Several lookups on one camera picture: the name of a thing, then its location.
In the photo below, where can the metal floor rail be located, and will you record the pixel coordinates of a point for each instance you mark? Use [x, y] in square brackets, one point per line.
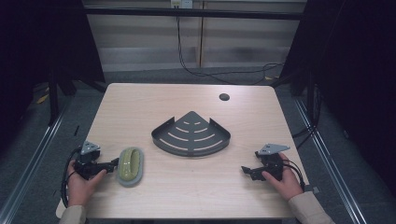
[330, 161]
[29, 165]

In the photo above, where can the green sponge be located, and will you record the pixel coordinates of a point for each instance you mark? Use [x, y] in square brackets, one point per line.
[130, 166]

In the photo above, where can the person's left hand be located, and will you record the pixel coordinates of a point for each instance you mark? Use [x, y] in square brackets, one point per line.
[79, 189]

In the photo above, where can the black horizontal frame bar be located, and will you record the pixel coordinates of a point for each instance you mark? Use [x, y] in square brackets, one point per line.
[193, 13]

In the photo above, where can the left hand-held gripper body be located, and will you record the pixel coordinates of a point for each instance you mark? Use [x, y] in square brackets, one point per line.
[90, 166]

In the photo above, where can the black curtain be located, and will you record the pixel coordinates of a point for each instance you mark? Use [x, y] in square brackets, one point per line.
[355, 62]
[43, 40]

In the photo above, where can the yellow floor tape piece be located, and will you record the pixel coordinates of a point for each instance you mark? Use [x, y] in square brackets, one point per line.
[42, 99]

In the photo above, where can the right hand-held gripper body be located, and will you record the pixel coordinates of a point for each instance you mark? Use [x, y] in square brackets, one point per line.
[274, 163]

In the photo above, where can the small grey tag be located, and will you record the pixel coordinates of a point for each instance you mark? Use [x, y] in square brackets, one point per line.
[312, 188]

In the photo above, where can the dark grey corner shelf rack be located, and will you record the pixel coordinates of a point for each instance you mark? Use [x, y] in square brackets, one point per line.
[191, 140]

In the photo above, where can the white wall socket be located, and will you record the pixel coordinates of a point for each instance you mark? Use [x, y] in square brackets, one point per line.
[181, 3]

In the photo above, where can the person's right hand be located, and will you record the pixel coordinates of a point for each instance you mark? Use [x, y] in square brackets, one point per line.
[288, 185]

